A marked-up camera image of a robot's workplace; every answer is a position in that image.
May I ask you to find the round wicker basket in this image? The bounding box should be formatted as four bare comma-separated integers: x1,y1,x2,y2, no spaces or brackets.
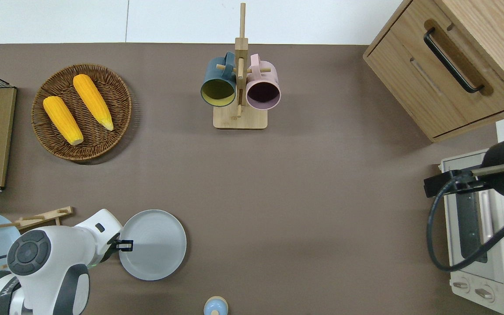
31,64,133,161

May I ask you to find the black cabinet drawer handle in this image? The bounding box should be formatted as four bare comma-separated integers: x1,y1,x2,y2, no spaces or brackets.
423,27,485,94

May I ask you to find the wooden mug stand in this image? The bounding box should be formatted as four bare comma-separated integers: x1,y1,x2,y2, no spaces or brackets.
213,2,272,130

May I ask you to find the pink mug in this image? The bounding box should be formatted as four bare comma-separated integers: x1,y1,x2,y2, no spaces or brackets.
245,53,282,111

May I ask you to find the brown table mat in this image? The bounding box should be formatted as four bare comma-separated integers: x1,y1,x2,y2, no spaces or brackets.
0,43,504,315

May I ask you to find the wooden drawer cabinet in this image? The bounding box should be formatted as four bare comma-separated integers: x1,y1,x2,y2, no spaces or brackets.
363,0,504,144

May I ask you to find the gray round plate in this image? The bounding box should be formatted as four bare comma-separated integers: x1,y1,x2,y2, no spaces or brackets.
118,210,187,281

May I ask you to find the yellow corn cob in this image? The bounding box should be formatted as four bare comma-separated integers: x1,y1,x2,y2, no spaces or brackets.
73,73,115,132
43,96,84,146

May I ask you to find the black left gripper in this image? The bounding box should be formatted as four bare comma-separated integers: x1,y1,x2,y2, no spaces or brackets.
98,234,134,265

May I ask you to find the teal mug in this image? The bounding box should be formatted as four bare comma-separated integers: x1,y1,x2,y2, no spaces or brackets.
200,51,238,108

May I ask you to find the wooden dish rack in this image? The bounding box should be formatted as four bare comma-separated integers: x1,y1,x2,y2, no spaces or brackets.
0,206,74,231

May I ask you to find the thick black gripper cable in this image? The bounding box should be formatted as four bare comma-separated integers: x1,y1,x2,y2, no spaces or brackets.
426,173,504,273

